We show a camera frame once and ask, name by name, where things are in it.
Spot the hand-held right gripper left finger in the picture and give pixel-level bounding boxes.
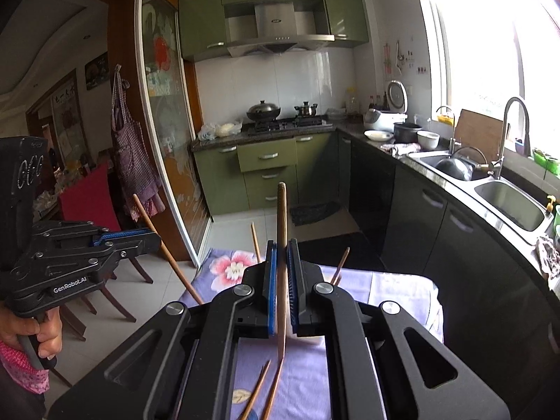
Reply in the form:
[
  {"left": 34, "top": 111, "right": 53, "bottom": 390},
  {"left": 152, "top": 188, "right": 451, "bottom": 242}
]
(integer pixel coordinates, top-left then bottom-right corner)
[{"left": 47, "top": 240, "right": 279, "bottom": 420}]

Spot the person's left forearm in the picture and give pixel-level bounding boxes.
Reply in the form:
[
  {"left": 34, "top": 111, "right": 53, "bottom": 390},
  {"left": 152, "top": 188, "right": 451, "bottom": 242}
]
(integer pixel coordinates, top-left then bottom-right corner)
[{"left": 0, "top": 340, "right": 50, "bottom": 395}]

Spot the black inner pot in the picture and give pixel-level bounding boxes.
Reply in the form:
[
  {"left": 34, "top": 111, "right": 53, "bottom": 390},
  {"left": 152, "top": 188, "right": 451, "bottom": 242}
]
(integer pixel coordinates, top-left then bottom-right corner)
[{"left": 393, "top": 122, "right": 424, "bottom": 145}]

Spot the wall poster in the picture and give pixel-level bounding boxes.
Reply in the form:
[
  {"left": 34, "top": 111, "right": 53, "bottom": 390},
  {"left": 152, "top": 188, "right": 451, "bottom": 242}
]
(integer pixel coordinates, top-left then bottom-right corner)
[{"left": 85, "top": 51, "right": 110, "bottom": 92}]

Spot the dark floor mat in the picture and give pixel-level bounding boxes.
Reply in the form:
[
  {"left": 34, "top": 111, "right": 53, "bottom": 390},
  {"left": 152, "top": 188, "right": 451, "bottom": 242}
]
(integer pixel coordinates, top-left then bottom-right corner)
[{"left": 290, "top": 201, "right": 342, "bottom": 227}]

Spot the green base cabinet with drawers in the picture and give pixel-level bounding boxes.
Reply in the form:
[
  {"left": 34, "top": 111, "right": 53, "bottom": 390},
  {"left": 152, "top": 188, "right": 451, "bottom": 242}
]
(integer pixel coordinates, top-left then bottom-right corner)
[{"left": 191, "top": 132, "right": 341, "bottom": 216}]

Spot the plastic bag with food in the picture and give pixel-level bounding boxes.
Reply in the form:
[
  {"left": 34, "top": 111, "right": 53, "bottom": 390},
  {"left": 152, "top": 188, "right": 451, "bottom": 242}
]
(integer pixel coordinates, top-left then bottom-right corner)
[{"left": 199, "top": 118, "right": 244, "bottom": 141}]

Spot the person's left hand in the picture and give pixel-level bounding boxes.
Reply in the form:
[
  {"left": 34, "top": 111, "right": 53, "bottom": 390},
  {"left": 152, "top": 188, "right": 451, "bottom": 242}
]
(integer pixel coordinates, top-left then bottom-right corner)
[{"left": 0, "top": 304, "right": 63, "bottom": 359}]

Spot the wooden cutting board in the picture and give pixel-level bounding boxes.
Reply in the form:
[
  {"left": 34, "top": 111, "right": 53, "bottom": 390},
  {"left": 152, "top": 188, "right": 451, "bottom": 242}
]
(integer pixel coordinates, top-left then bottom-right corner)
[{"left": 454, "top": 108, "right": 511, "bottom": 152}]

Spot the window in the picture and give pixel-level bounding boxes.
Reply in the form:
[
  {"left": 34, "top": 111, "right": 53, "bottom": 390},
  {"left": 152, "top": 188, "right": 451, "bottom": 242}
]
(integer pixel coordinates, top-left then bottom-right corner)
[{"left": 430, "top": 0, "right": 560, "bottom": 159}]

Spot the patterned rag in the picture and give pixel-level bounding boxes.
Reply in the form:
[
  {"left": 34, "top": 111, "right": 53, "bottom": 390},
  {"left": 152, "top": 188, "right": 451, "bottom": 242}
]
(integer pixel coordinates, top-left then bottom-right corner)
[{"left": 535, "top": 235, "right": 560, "bottom": 280}]

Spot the light bamboo chopstick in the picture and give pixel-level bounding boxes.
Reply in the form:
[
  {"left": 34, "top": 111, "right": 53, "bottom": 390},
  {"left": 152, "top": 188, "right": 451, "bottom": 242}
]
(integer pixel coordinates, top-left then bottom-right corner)
[
  {"left": 132, "top": 193, "right": 205, "bottom": 306},
  {"left": 249, "top": 222, "right": 263, "bottom": 264}
]

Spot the black gas stove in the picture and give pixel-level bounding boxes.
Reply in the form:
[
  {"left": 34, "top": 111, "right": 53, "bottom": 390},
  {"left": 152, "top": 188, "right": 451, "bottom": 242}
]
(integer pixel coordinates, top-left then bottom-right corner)
[{"left": 248, "top": 116, "right": 334, "bottom": 135}]

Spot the checkered apron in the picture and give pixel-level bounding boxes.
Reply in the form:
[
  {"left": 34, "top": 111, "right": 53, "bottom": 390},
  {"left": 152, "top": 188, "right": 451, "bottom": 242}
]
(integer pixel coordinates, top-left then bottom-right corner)
[{"left": 110, "top": 65, "right": 166, "bottom": 217}]

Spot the steel range hood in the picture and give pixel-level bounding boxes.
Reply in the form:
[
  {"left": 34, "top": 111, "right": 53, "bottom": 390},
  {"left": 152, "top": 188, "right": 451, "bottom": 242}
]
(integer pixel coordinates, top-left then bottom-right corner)
[{"left": 224, "top": 2, "right": 336, "bottom": 57}]

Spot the green plastic container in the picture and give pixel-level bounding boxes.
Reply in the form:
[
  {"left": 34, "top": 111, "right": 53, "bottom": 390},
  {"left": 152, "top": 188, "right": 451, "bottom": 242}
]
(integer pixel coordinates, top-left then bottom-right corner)
[{"left": 533, "top": 148, "right": 560, "bottom": 176}]

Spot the green wall cabinet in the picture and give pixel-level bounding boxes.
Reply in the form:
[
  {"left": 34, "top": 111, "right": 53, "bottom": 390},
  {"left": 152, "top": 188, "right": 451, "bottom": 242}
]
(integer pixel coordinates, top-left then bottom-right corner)
[{"left": 177, "top": 0, "right": 369, "bottom": 61}]

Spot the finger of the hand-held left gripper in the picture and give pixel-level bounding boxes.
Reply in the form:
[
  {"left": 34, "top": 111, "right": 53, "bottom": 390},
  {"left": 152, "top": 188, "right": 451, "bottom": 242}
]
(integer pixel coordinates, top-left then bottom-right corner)
[
  {"left": 35, "top": 241, "right": 162, "bottom": 281},
  {"left": 30, "top": 222, "right": 162, "bottom": 248}
]

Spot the tall steel faucet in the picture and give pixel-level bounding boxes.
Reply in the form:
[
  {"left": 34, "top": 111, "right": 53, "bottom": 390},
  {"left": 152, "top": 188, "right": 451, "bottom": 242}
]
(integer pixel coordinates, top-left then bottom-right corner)
[{"left": 493, "top": 96, "right": 533, "bottom": 181}]

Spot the stainless double sink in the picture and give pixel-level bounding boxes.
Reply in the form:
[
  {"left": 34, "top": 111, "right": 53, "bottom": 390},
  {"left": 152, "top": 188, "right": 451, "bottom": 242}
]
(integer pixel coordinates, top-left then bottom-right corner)
[{"left": 406, "top": 148, "right": 555, "bottom": 246}]

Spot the black wok with lid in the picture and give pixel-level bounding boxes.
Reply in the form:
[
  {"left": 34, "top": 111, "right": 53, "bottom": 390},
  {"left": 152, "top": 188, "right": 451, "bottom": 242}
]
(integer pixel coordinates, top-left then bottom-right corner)
[{"left": 246, "top": 100, "right": 281, "bottom": 123}]

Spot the white rice cooker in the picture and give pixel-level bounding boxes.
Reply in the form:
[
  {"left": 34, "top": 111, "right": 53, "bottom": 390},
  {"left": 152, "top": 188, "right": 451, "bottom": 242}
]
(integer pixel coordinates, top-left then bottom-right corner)
[{"left": 363, "top": 79, "right": 409, "bottom": 133}]

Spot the purple floral tablecloth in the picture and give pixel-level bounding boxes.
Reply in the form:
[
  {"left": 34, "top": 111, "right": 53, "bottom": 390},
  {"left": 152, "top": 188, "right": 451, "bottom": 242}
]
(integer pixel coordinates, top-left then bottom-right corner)
[{"left": 178, "top": 247, "right": 445, "bottom": 420}]

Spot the black base cabinet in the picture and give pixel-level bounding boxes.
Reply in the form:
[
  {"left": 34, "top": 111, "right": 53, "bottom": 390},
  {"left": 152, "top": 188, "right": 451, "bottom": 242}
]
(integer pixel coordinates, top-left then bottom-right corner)
[{"left": 339, "top": 133, "right": 560, "bottom": 403}]

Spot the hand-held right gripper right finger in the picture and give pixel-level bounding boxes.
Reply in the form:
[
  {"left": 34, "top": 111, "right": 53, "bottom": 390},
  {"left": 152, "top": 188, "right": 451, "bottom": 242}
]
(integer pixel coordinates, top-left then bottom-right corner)
[{"left": 286, "top": 238, "right": 512, "bottom": 420}]

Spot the sliding glass door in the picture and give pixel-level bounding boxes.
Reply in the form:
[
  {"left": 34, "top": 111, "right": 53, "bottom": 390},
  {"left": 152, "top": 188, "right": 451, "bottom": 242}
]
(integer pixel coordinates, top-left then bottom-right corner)
[{"left": 135, "top": 0, "right": 211, "bottom": 267}]

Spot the small steel tap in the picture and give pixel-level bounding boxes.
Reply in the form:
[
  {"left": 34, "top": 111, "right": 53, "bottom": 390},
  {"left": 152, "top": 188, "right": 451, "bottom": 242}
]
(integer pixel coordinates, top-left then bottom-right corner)
[{"left": 436, "top": 105, "right": 456, "bottom": 152}]

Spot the red covered chair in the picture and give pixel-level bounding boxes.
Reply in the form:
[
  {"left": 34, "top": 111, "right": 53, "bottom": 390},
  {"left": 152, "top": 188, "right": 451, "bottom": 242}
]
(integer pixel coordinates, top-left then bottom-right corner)
[{"left": 58, "top": 162, "right": 155, "bottom": 343}]

